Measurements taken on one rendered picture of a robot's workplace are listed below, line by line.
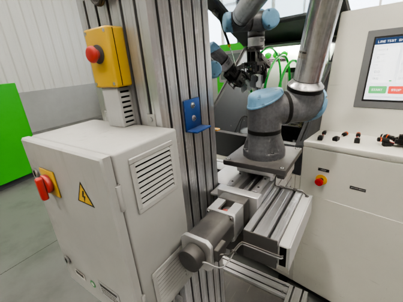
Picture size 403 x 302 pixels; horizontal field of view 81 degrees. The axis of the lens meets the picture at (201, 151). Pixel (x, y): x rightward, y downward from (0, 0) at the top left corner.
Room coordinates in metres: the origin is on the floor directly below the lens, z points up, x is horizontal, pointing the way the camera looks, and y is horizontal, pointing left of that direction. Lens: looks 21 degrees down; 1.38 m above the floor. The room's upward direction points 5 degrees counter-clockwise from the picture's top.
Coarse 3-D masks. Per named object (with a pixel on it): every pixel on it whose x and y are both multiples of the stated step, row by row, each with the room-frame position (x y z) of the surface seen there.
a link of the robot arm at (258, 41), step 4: (248, 40) 1.19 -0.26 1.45; (252, 40) 1.17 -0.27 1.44; (256, 40) 1.16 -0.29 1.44; (260, 40) 1.16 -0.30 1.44; (264, 40) 1.17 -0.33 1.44; (248, 44) 1.19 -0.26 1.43; (252, 44) 1.17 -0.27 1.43; (256, 44) 1.16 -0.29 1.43; (260, 44) 1.16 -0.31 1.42; (252, 48) 1.17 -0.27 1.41
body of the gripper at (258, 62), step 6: (258, 48) 1.16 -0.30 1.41; (252, 54) 1.17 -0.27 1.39; (258, 54) 1.19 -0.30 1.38; (252, 60) 1.17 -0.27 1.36; (258, 60) 1.19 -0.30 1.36; (246, 66) 1.20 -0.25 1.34; (252, 66) 1.15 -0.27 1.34; (258, 66) 1.15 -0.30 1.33; (264, 66) 1.19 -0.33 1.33; (246, 72) 1.20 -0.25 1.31; (252, 72) 1.15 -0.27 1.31; (258, 72) 1.15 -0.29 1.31
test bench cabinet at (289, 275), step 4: (296, 176) 1.08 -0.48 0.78; (300, 176) 1.07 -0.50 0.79; (296, 180) 1.08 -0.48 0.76; (296, 184) 1.08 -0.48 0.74; (296, 188) 1.08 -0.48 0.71; (292, 264) 1.07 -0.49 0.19; (272, 268) 1.16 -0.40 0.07; (276, 268) 1.14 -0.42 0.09; (292, 268) 1.07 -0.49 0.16; (280, 272) 1.13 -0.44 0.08; (284, 272) 1.11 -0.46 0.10; (292, 272) 1.07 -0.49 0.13; (280, 276) 1.15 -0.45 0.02; (284, 276) 1.14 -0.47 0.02; (288, 276) 1.09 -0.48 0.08; (292, 276) 1.07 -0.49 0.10; (284, 280) 1.11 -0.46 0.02
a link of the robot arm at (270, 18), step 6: (258, 12) 1.06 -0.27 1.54; (264, 12) 1.05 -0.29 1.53; (270, 12) 1.04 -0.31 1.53; (276, 12) 1.05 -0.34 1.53; (258, 18) 1.05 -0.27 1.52; (264, 18) 1.04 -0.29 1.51; (270, 18) 1.04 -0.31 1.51; (276, 18) 1.05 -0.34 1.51; (258, 24) 1.06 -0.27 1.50; (264, 24) 1.04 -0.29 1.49; (270, 24) 1.04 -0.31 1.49; (276, 24) 1.05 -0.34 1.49; (252, 30) 1.07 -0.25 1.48; (258, 30) 1.08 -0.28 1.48; (264, 30) 1.09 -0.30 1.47
